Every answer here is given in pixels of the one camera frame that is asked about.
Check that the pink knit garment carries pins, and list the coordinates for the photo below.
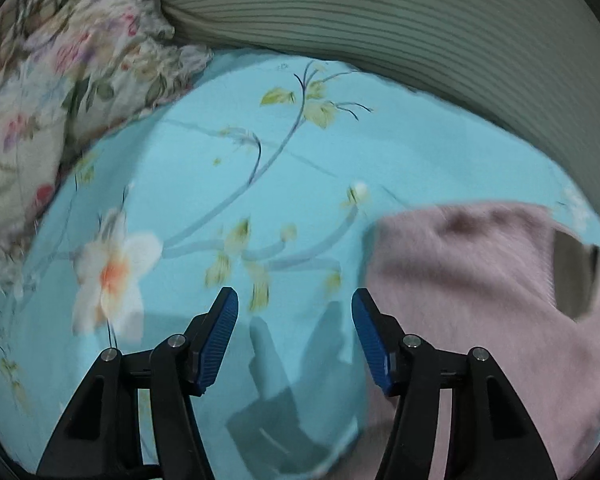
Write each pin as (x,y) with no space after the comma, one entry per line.
(455,270)

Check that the floral ruffled pillow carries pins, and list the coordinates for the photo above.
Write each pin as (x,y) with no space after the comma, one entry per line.
(40,110)

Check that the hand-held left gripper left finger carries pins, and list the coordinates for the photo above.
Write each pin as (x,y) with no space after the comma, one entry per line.
(220,340)

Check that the green striped pillow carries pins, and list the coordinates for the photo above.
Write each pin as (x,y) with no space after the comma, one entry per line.
(380,20)

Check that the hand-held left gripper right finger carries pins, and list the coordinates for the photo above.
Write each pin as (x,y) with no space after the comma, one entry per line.
(370,335)

